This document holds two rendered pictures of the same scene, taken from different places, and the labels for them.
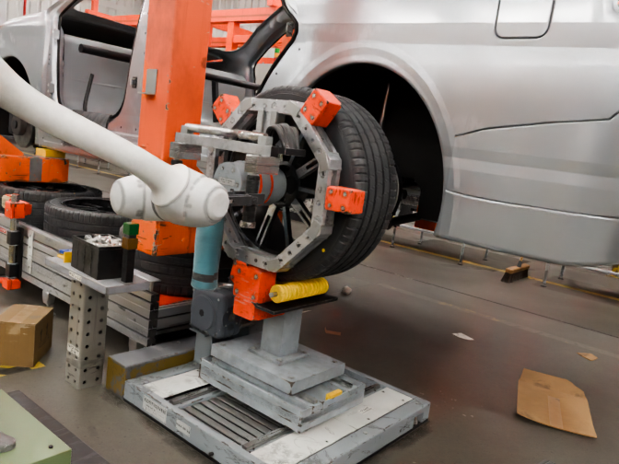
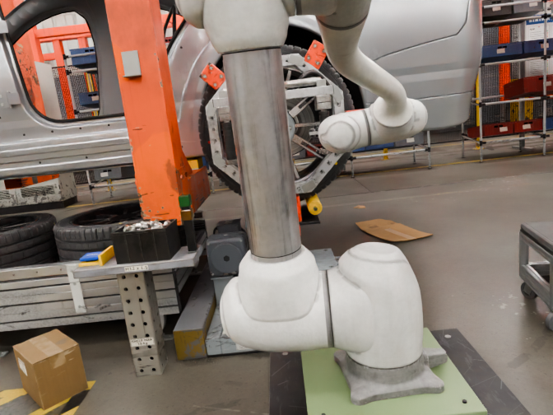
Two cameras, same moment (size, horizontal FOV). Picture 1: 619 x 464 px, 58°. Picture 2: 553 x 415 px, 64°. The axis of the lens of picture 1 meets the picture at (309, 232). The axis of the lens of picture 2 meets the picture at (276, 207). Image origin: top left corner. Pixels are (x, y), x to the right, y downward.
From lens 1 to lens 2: 135 cm
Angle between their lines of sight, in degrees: 36
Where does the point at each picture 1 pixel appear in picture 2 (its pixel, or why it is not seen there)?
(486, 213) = not seen: hidden behind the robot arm
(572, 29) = not seen: outside the picture
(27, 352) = (78, 375)
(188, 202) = (415, 117)
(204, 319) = (232, 262)
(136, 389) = (224, 339)
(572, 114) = (436, 35)
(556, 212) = (441, 96)
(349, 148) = (340, 82)
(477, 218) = not seen: hidden behind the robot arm
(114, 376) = (188, 343)
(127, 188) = (352, 124)
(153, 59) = (127, 41)
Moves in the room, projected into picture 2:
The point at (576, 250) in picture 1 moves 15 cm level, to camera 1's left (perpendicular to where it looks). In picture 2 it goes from (455, 116) to (438, 119)
